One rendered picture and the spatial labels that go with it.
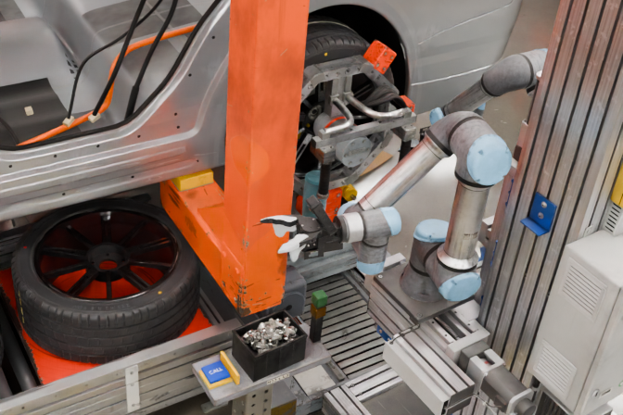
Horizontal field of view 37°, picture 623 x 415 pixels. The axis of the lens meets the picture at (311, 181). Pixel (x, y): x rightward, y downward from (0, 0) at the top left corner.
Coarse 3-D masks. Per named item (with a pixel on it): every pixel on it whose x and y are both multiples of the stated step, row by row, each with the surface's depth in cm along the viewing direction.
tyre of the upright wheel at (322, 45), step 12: (312, 24) 338; (324, 24) 341; (336, 24) 343; (312, 36) 331; (324, 36) 331; (336, 36) 332; (348, 36) 335; (360, 36) 345; (312, 48) 326; (324, 48) 328; (336, 48) 330; (348, 48) 333; (360, 48) 336; (312, 60) 328; (324, 60) 331; (336, 168) 365
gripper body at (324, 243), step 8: (336, 216) 237; (296, 224) 234; (304, 224) 233; (312, 224) 233; (320, 224) 233; (336, 224) 237; (344, 224) 234; (304, 232) 233; (312, 232) 230; (320, 232) 231; (336, 232) 235; (344, 232) 234; (320, 240) 232; (328, 240) 236; (336, 240) 237; (344, 240) 235; (304, 248) 233; (312, 248) 235; (320, 248) 234; (328, 248) 237; (336, 248) 238; (304, 256) 233; (320, 256) 235
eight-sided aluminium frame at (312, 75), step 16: (320, 64) 326; (336, 64) 329; (352, 64) 328; (368, 64) 331; (304, 80) 326; (320, 80) 323; (384, 80) 340; (304, 96) 324; (384, 144) 359; (368, 160) 360; (336, 176) 362; (352, 176) 360
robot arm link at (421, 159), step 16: (464, 112) 242; (432, 128) 246; (448, 128) 241; (432, 144) 245; (400, 160) 250; (416, 160) 247; (432, 160) 247; (384, 176) 252; (400, 176) 248; (416, 176) 248; (368, 192) 253; (384, 192) 249; (400, 192) 249; (352, 208) 254; (368, 208) 251
